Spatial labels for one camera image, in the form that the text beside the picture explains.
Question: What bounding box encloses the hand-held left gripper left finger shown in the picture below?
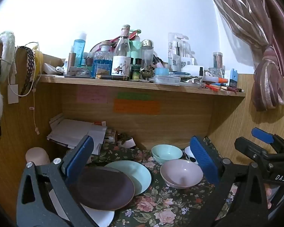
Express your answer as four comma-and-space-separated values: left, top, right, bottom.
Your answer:
16, 135, 102, 227

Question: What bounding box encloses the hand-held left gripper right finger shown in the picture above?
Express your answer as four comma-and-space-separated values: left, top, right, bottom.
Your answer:
190, 136, 269, 227

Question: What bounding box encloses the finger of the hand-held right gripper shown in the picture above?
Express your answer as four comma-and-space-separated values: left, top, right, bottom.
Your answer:
251, 127, 284, 154
234, 137, 277, 168

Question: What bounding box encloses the white bowl with black spots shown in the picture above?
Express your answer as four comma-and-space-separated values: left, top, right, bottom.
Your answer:
184, 146, 199, 165

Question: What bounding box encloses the pink bowl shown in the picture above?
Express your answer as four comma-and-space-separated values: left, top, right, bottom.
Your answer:
160, 159, 204, 189

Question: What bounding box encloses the mint green bowl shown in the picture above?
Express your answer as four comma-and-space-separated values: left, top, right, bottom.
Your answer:
151, 144, 183, 165

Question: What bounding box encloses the brown plate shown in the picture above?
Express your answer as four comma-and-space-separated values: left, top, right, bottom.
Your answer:
70, 166, 135, 211

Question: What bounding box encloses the mint green plate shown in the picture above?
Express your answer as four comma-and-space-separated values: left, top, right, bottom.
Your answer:
105, 160, 152, 196

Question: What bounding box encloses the white plate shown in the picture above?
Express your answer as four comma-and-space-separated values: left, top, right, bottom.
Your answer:
48, 187, 115, 227

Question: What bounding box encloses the person's right hand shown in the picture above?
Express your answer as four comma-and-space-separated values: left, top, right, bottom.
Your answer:
264, 184, 274, 210

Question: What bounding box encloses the stack of white papers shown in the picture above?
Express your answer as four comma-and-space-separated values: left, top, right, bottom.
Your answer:
47, 113, 108, 155

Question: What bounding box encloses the stack of small cards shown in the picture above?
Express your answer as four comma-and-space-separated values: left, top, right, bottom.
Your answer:
104, 129, 117, 143

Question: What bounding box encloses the beige lidded mug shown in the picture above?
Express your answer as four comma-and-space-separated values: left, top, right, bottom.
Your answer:
26, 147, 51, 167

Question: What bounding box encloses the small white box with twigs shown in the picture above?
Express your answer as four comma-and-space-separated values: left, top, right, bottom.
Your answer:
117, 134, 136, 149

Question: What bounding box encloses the dark floral tablecloth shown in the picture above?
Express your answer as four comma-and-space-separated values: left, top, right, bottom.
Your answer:
84, 135, 239, 227

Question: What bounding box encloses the blue and white box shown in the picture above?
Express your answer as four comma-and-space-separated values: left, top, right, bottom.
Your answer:
224, 68, 238, 88

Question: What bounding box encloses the pink sticky note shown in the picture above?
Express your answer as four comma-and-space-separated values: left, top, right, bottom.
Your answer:
76, 87, 108, 104

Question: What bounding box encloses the white marker with orange cap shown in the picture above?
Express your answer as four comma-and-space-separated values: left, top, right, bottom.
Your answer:
204, 76, 229, 84

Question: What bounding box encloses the orange sticky note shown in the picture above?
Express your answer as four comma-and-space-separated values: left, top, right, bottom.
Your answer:
113, 100, 160, 114

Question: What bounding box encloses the small glass jar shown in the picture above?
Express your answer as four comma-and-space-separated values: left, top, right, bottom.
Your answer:
208, 67, 223, 78

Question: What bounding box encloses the green sticky note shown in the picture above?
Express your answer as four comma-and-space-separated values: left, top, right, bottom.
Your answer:
117, 93, 152, 101

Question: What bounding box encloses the clear tube of copper sticks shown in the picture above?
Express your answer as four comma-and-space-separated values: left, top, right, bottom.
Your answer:
212, 51, 224, 69

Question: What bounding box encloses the clear plastic box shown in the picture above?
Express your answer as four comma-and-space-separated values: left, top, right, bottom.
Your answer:
154, 75, 181, 86

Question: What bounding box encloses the wooden shelf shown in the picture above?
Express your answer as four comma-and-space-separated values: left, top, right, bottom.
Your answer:
38, 74, 246, 97

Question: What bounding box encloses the white charger plug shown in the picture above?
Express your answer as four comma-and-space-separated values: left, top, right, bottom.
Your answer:
8, 84, 19, 104

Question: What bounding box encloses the brown cosmetic tube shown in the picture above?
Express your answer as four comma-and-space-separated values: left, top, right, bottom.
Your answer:
67, 52, 76, 75

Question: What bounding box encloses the green glass jar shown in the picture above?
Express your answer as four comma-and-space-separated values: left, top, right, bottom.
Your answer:
131, 67, 141, 80

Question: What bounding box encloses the small brass bowl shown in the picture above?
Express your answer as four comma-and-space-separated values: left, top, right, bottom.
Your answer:
140, 68, 155, 82

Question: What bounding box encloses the square glass bottle blue liquid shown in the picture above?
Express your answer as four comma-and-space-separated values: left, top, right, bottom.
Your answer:
93, 41, 114, 78

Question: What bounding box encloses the black lace headband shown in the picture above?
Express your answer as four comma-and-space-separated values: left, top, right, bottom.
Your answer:
18, 47, 36, 96

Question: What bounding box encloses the yellow headband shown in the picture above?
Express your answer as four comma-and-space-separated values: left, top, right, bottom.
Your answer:
34, 48, 43, 76

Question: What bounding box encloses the clear blister pack of brushes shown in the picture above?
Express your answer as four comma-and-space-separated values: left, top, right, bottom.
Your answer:
181, 35, 196, 65
168, 33, 183, 72

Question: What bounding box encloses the tall bottle with blue liquid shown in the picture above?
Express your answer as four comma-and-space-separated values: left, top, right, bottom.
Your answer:
73, 32, 87, 68

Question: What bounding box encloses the clear glass bottle illustrated label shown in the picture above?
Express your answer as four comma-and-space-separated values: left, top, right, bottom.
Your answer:
111, 25, 131, 80

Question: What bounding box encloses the pink striped curtain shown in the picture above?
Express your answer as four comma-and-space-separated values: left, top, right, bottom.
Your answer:
204, 0, 284, 112

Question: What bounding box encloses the clear bottle with gold cap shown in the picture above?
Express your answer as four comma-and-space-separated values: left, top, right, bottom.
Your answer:
140, 39, 154, 69

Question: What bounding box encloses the mint green pump bottle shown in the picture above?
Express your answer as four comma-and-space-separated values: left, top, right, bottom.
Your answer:
130, 29, 142, 59

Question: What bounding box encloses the white fluffy headband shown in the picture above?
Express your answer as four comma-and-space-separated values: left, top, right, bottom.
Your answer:
0, 31, 16, 83

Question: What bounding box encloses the white charging cable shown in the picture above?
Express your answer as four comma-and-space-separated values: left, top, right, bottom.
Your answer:
0, 42, 41, 135

